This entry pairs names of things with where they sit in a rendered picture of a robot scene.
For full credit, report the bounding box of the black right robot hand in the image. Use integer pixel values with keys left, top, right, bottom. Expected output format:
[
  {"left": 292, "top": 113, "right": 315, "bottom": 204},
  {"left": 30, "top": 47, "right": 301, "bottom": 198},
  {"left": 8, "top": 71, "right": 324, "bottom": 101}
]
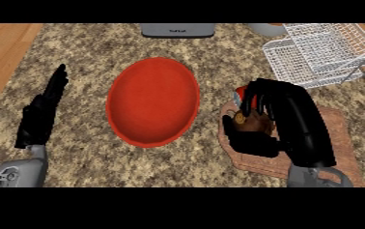
[{"left": 222, "top": 77, "right": 339, "bottom": 168}]

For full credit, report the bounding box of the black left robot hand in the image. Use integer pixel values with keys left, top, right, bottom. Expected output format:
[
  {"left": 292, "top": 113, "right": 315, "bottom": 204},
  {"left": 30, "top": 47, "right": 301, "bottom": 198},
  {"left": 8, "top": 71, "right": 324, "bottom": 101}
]
[{"left": 14, "top": 63, "right": 70, "bottom": 150}]

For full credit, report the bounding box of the brown wooden cutting board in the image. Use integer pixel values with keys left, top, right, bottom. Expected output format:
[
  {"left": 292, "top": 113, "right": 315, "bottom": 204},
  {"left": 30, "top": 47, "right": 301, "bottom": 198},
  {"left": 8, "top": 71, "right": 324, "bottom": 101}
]
[{"left": 218, "top": 100, "right": 365, "bottom": 188}]

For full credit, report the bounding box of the red can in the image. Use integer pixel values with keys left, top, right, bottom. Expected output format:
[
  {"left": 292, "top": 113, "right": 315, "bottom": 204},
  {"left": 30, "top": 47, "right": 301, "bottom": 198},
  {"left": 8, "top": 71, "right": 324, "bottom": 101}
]
[{"left": 231, "top": 85, "right": 259, "bottom": 109}]

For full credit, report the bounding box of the red oval bowl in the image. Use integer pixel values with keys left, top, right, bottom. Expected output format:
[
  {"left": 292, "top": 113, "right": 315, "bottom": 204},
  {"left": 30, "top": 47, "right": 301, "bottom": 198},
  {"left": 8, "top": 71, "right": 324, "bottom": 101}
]
[{"left": 104, "top": 56, "right": 202, "bottom": 149}]

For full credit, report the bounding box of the pale grey round object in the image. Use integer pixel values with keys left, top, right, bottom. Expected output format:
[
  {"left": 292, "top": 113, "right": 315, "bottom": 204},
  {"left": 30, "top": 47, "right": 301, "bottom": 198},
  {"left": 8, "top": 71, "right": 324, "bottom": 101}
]
[{"left": 246, "top": 22, "right": 289, "bottom": 37}]

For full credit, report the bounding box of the grey appliance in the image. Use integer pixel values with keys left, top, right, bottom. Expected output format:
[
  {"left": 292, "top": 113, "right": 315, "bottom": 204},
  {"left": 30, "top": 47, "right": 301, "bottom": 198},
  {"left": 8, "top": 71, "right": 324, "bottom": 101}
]
[{"left": 141, "top": 22, "right": 218, "bottom": 40}]

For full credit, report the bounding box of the white wire tiered basket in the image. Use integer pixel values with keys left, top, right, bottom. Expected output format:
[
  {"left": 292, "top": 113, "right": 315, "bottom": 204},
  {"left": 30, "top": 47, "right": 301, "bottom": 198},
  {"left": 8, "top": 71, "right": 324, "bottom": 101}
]
[{"left": 262, "top": 22, "right": 365, "bottom": 90}]

